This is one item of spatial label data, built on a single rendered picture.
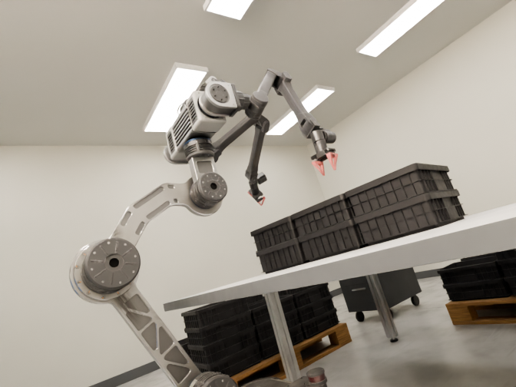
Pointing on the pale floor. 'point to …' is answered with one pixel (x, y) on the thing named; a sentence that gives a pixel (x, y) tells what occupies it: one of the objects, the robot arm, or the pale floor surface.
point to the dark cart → (356, 288)
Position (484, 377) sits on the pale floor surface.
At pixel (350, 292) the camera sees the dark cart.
